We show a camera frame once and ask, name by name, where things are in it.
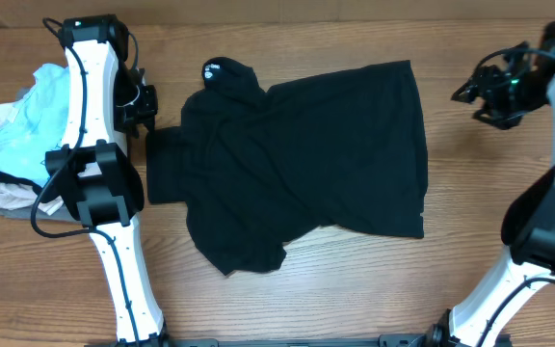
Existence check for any black t-shirt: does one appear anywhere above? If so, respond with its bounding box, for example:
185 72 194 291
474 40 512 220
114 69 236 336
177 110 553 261
146 57 428 275

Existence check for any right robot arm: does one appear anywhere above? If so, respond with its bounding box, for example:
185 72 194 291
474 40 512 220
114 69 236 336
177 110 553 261
413 21 555 347

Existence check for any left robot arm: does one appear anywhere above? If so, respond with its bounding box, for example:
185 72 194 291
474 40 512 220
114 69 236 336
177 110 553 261
43 14 171 346

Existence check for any light blue folded shirt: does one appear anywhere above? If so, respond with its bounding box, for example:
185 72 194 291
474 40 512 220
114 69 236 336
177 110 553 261
0 64 70 187

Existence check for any grey folded shirt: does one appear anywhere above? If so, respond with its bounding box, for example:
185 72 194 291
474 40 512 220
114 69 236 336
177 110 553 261
0 102 74 223

